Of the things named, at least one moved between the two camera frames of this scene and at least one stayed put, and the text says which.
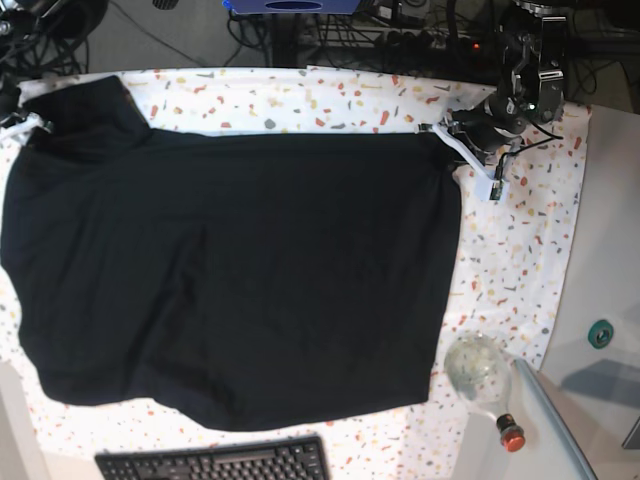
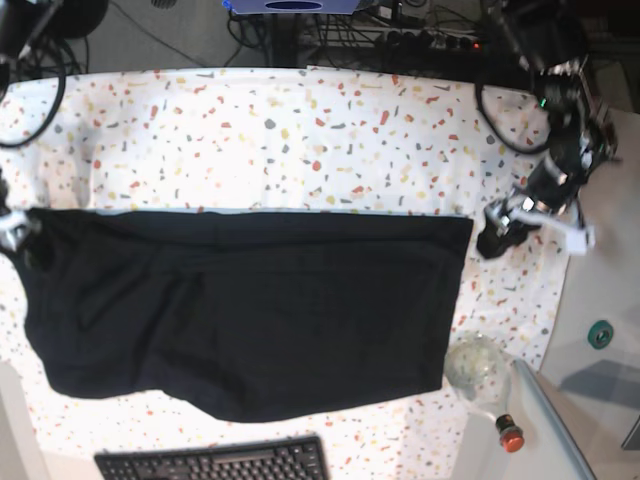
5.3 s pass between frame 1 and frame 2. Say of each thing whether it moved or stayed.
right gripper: moved
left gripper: moved
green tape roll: stayed
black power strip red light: stayed
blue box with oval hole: stayed
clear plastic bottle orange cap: stayed
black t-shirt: moved
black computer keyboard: stayed
